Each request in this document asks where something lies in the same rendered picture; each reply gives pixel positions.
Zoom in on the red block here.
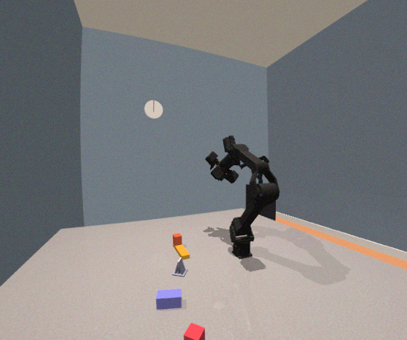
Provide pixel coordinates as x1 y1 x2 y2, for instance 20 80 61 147
184 323 205 340

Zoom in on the blue-purple block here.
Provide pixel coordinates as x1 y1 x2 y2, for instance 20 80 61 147
156 289 182 310

